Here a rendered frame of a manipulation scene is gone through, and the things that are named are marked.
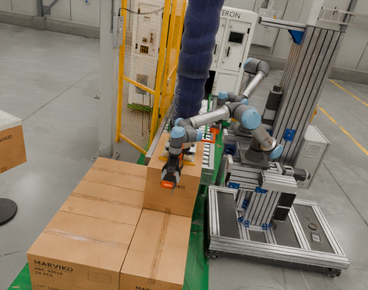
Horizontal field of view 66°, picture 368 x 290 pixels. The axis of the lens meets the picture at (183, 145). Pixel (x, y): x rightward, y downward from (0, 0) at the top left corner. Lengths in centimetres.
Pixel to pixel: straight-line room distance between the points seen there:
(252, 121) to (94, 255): 132
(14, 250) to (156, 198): 131
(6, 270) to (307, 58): 277
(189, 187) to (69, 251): 91
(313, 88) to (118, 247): 179
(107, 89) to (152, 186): 163
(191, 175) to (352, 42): 1110
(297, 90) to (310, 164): 66
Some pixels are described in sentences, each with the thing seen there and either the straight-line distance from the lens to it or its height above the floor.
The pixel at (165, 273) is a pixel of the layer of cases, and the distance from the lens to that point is 196.
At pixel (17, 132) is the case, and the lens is 262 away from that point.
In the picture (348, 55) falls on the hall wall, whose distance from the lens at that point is 1273.
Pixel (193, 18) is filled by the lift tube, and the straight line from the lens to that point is 192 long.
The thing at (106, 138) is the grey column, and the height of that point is 32.
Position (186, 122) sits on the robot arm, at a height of 141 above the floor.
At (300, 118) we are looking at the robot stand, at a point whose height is 138.
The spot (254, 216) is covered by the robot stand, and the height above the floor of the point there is 34.
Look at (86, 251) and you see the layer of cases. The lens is 205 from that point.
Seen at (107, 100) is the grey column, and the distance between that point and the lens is 351.
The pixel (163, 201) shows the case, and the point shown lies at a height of 66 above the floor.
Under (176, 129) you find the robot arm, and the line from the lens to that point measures 157.
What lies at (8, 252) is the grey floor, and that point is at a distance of 289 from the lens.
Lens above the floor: 211
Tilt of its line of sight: 28 degrees down
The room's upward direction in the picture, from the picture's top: 10 degrees clockwise
